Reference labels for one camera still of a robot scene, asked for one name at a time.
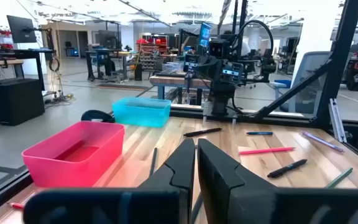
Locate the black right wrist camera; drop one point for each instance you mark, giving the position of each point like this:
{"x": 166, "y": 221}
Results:
{"x": 218, "y": 48}

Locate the black floor box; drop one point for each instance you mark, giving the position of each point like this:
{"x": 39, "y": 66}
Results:
{"x": 15, "y": 102}

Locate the black desk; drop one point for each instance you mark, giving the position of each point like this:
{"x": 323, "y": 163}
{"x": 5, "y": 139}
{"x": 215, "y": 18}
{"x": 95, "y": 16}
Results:
{"x": 33, "y": 53}

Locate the black aluminium rig frame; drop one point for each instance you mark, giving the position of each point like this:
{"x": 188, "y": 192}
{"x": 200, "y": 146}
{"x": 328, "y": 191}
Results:
{"x": 340, "y": 62}

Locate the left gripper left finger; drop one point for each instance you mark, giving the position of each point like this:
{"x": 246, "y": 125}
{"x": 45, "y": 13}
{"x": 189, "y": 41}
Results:
{"x": 154, "y": 205}

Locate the green pencil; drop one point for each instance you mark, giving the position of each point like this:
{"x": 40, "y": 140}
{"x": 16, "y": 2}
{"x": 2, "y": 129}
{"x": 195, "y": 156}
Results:
{"x": 339, "y": 178}

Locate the wooden workbench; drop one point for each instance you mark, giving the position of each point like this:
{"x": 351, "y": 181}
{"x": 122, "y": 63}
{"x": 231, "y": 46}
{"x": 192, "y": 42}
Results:
{"x": 172, "y": 81}

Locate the black monitor on arm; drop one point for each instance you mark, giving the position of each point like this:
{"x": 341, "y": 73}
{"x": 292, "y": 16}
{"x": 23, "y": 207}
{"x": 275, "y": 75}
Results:
{"x": 21, "y": 29}

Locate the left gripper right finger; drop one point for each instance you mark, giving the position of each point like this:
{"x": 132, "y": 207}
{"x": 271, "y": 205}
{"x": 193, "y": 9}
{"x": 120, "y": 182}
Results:
{"x": 228, "y": 199}

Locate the teal plastic bin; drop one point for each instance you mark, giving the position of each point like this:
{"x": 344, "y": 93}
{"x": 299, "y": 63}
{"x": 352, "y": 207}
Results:
{"x": 141, "y": 116}

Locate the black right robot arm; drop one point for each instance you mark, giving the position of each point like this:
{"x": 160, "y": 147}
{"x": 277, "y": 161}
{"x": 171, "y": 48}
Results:
{"x": 221, "y": 99}

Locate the dark grey-blue crayon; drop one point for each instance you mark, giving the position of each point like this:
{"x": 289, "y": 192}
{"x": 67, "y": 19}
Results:
{"x": 197, "y": 207}

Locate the pink pencil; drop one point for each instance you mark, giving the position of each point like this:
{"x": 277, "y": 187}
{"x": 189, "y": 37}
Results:
{"x": 266, "y": 151}

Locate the silver aluminium bracket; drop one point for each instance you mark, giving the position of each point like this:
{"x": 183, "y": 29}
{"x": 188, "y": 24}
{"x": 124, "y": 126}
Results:
{"x": 337, "y": 121}

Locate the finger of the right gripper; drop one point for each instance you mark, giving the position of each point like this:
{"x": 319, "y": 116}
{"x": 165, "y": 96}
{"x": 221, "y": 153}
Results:
{"x": 232, "y": 72}
{"x": 192, "y": 63}

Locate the blue-violet crayon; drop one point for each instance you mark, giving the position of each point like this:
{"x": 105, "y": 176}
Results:
{"x": 259, "y": 133}

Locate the blue-lit monitor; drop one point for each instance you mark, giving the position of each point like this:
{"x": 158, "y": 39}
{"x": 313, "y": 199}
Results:
{"x": 204, "y": 35}

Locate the light purple pen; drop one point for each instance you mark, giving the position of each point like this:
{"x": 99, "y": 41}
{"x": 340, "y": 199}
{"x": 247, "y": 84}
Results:
{"x": 322, "y": 141}

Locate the black pen white scale lettering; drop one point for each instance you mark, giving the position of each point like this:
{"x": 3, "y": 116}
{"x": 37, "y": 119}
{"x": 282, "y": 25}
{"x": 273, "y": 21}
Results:
{"x": 286, "y": 168}

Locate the red pencil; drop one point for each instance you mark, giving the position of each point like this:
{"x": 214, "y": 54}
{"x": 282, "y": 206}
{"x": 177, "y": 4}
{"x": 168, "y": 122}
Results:
{"x": 15, "y": 205}

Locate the pink plastic bin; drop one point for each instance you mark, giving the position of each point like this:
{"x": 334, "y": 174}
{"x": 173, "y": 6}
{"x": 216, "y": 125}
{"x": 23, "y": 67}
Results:
{"x": 73, "y": 174}

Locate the red parts shelf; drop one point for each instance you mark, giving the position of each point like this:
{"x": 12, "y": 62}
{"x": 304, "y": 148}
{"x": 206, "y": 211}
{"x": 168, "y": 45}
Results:
{"x": 152, "y": 51}

